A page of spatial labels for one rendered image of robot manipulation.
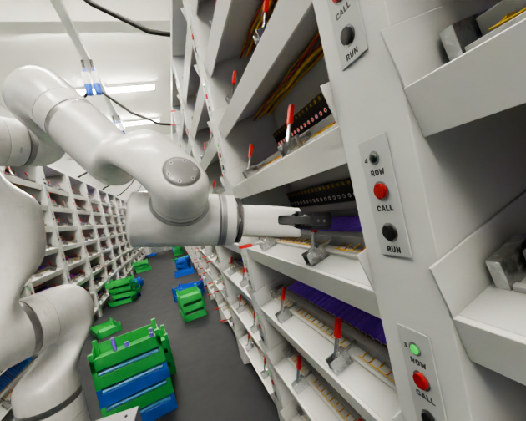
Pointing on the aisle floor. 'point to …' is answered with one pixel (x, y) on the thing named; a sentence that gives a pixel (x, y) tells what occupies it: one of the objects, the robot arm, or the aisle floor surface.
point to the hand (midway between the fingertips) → (317, 220)
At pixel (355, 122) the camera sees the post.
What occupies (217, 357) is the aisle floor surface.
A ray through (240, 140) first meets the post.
